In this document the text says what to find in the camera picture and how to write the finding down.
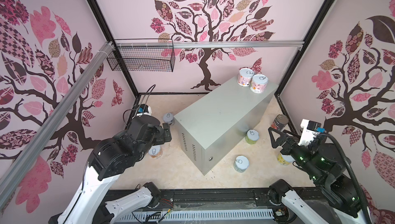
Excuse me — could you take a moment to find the pink white labelled can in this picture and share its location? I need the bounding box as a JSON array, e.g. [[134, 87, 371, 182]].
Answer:
[[250, 74, 269, 94]]

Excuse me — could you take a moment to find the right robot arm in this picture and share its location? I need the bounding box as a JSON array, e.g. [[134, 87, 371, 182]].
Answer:
[[268, 122, 372, 224]]

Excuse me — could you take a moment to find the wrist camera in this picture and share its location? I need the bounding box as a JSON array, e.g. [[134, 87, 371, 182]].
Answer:
[[298, 119, 325, 146], [136, 104, 152, 117]]

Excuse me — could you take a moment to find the orange labelled can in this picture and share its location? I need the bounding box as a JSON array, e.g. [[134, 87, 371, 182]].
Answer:
[[148, 145, 163, 159]]

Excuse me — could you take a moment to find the yellow labelled can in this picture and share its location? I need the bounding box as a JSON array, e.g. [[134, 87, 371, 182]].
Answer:
[[277, 153, 295, 166]]

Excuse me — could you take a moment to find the black corner frame post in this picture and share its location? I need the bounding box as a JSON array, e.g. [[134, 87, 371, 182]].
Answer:
[[87, 0, 139, 98]]

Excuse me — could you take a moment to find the black right corner post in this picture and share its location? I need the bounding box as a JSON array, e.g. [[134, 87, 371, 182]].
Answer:
[[275, 0, 336, 99]]

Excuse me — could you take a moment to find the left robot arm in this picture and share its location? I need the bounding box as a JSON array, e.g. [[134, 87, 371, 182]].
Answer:
[[48, 115, 172, 224]]

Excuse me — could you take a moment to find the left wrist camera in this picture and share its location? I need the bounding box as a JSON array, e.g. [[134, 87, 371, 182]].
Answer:
[[136, 104, 152, 117]]

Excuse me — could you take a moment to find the grey metal cabinet box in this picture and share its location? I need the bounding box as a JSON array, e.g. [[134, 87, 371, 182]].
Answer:
[[174, 77, 278, 175]]

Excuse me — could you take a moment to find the grey teal can front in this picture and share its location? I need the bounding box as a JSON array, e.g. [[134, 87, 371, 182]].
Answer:
[[234, 156, 250, 173]]

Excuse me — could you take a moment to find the left aluminium rail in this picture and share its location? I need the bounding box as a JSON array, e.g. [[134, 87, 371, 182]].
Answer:
[[1, 41, 115, 208]]

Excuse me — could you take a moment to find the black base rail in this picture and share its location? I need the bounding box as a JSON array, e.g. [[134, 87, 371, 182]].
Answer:
[[138, 188, 279, 211]]

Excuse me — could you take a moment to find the brown labelled can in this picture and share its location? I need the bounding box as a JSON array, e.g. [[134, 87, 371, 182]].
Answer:
[[271, 114, 289, 131]]

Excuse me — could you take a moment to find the aluminium rail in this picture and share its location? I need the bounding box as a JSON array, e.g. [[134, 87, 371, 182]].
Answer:
[[116, 40, 304, 49], [1, 41, 115, 208]]

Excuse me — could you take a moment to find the black wire mesh basket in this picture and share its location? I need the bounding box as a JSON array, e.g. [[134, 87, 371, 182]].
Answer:
[[107, 38, 175, 72]]

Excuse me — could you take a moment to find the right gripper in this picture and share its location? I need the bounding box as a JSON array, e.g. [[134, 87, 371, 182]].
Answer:
[[268, 126, 322, 182]]

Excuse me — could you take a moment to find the small light blue can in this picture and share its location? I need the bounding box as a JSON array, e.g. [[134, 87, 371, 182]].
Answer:
[[163, 112, 175, 126]]

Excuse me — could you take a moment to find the green labelled can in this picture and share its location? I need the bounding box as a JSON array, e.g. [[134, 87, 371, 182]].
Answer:
[[245, 129, 260, 145]]

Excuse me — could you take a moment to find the white slotted cable duct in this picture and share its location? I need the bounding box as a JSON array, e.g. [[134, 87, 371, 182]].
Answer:
[[116, 209, 274, 224]]

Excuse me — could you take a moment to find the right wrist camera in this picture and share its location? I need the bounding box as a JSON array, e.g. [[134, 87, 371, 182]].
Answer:
[[298, 119, 325, 146]]

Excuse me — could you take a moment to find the back aluminium rail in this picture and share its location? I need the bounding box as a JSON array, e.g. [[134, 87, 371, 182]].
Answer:
[[116, 40, 304, 49]]

